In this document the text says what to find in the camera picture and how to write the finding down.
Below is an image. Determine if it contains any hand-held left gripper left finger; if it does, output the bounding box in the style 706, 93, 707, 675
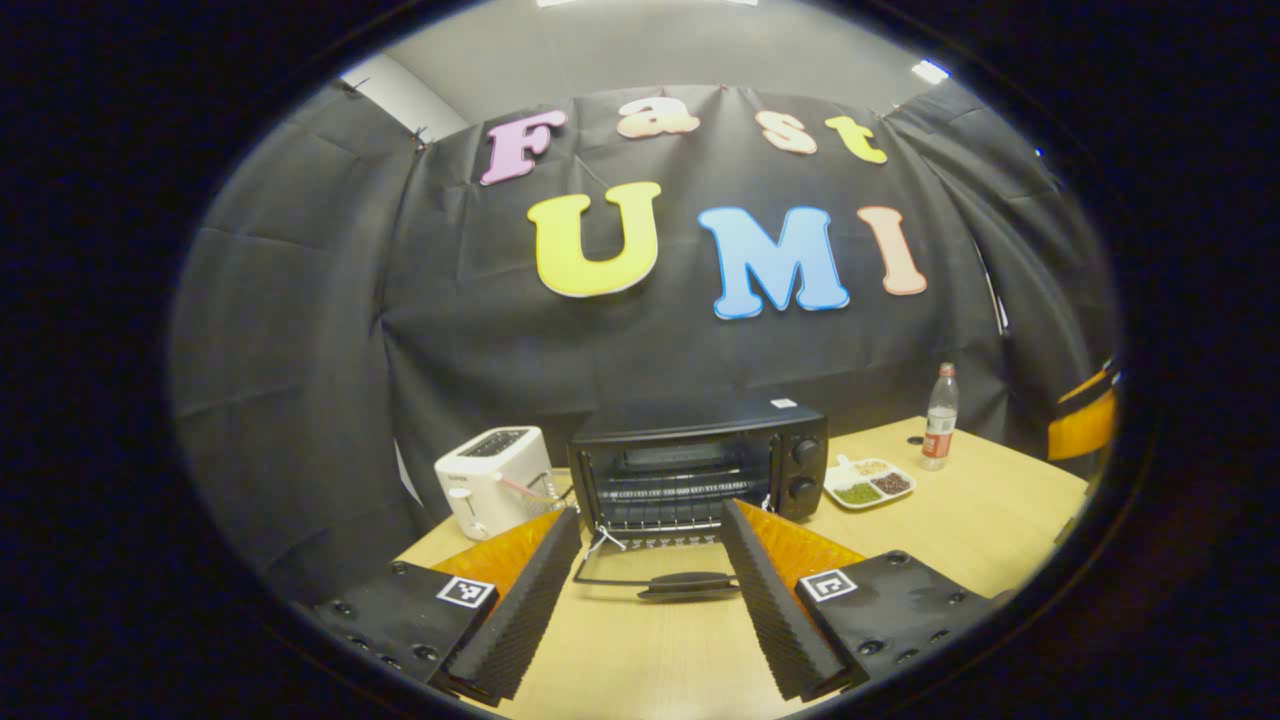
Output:
310, 505, 584, 706

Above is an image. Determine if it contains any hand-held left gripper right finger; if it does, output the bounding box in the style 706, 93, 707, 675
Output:
720, 497, 1001, 701

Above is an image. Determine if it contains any black electric oven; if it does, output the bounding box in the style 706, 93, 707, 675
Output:
568, 398, 829, 603

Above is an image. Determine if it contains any clear glass container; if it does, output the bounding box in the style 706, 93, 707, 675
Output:
520, 470, 577, 517

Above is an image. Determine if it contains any white toaster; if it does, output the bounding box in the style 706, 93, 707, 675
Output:
434, 426, 554, 541

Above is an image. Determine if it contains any clear bottle with red label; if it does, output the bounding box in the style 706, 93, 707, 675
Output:
921, 362, 960, 472

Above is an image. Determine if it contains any divided white dish of beans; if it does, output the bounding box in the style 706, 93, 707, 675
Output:
824, 455, 917, 511

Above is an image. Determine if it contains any black backdrop cloth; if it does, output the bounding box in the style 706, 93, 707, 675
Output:
170, 78, 1121, 601

